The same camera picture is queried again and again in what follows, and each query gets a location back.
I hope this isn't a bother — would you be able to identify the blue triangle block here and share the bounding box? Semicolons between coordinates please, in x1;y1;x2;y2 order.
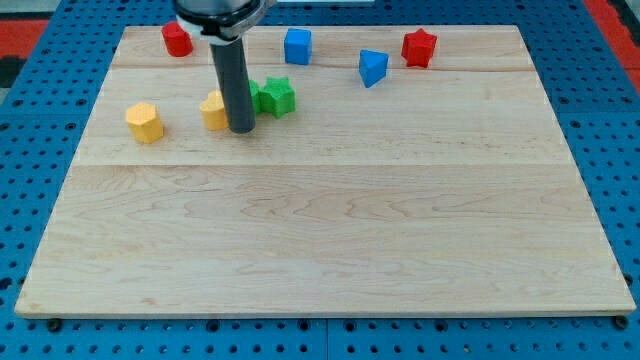
358;49;389;88

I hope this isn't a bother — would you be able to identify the red cylinder block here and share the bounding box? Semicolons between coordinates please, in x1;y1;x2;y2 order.
161;21;193;57

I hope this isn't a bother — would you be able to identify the green star block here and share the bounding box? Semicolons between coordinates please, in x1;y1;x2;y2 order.
259;77;296;119

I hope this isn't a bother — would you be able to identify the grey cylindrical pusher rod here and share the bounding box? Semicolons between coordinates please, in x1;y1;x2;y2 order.
210;38;255;134

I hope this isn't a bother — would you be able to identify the yellow heart block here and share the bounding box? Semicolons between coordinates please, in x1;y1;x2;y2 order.
199;90;229;131

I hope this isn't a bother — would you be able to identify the yellow hexagon block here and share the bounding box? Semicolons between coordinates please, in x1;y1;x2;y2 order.
125;102;164;144

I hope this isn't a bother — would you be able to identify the green round block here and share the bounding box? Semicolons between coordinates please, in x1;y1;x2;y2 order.
249;80;261;115

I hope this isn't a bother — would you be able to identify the wooden board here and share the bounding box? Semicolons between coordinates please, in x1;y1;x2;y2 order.
15;25;636;319

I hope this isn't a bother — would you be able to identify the blue cube block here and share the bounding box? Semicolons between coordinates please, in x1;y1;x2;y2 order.
284;28;312;65

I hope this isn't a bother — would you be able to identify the red star block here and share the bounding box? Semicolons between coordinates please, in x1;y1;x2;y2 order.
401;28;438;68

